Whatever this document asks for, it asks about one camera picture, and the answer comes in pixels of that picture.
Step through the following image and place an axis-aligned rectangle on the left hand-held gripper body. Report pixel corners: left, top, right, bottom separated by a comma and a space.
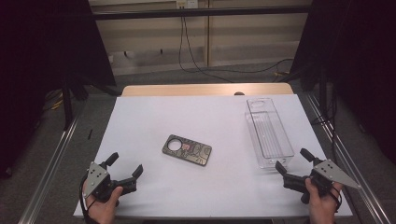
83, 161, 138, 203

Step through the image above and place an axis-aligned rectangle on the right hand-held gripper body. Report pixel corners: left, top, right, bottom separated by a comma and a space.
283, 159, 362, 205

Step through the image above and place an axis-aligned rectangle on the dark patterned phone case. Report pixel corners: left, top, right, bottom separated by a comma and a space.
162, 133, 213, 167

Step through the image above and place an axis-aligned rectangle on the person's left hand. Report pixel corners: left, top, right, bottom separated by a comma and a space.
83, 185, 124, 224

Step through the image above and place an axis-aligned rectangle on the person's right hand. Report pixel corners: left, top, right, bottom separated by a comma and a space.
304, 177, 344, 224

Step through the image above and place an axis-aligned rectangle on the clear plastic box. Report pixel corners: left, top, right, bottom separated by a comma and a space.
245, 97, 295, 170

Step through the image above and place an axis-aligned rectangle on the black stand leg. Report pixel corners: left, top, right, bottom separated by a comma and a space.
61, 83, 77, 131
318, 67, 332, 120

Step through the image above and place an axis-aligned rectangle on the white board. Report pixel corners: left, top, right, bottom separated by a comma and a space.
73, 93, 353, 218

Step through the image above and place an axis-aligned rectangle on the wooden table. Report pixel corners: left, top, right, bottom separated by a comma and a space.
120, 82, 294, 97

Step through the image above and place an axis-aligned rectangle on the black curtain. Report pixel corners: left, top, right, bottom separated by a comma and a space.
290, 0, 396, 166
0, 0, 117, 179

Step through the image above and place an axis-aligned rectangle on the black horizontal bar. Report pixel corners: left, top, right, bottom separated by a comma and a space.
92, 5, 313, 21

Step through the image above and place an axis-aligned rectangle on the metal floor rail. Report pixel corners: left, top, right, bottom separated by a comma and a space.
18, 104, 82, 224
304, 92, 392, 224

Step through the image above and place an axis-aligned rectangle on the yellow cable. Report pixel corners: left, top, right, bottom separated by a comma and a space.
46, 89, 65, 111

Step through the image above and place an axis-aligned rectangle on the black floor cable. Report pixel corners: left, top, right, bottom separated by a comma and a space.
230, 58, 295, 75

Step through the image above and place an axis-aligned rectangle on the black hanging cable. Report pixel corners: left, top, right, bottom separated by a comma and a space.
177, 16, 234, 84

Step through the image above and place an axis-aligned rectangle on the white wall outlet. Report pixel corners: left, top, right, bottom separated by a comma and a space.
176, 0, 199, 9

